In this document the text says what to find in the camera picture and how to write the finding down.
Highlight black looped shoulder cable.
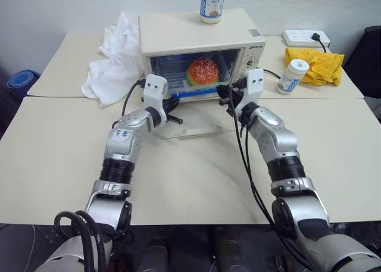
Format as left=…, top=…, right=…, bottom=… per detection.
left=53, top=210, right=108, bottom=272

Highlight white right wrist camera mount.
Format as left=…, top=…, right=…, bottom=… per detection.
left=241, top=68, right=266, bottom=107

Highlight black chair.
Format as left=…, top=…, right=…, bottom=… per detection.
left=342, top=26, right=381, bottom=121

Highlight black power plug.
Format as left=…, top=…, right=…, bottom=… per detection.
left=310, top=32, right=328, bottom=54

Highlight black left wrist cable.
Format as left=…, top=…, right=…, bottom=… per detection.
left=120, top=78, right=147, bottom=120

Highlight toy hamburger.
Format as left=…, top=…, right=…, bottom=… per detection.
left=186, top=57, right=221, bottom=87

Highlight yellow cloth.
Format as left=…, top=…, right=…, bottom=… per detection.
left=283, top=46, right=346, bottom=87

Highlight blue round container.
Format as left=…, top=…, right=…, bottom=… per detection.
left=7, top=70, right=42, bottom=90

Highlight white dressing bottle blue label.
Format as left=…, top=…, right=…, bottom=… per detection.
left=275, top=58, right=311, bottom=95
left=199, top=0, right=228, bottom=25

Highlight white power strip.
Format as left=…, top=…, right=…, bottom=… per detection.
left=281, top=29, right=332, bottom=49

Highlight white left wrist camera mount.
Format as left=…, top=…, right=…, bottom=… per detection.
left=141, top=73, right=168, bottom=127

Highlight white crumpled cloth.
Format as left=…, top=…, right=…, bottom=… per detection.
left=80, top=11, right=144, bottom=108

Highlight glass oven door with handle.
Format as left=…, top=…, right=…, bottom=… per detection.
left=161, top=100, right=241, bottom=140

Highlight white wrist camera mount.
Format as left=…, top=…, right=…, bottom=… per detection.
left=141, top=73, right=168, bottom=127
left=241, top=68, right=266, bottom=107

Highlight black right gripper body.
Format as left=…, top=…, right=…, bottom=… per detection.
left=220, top=82, right=245, bottom=115

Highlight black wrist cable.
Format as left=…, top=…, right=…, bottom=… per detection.
left=239, top=123, right=310, bottom=272
left=120, top=78, right=147, bottom=120
left=227, top=82, right=316, bottom=272

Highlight cream toaster oven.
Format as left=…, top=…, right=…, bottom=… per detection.
left=138, top=8, right=267, bottom=104

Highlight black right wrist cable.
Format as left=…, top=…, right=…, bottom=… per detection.
left=227, top=82, right=316, bottom=272
left=239, top=123, right=310, bottom=272

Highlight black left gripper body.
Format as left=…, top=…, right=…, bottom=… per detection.
left=162, top=95, right=180, bottom=118

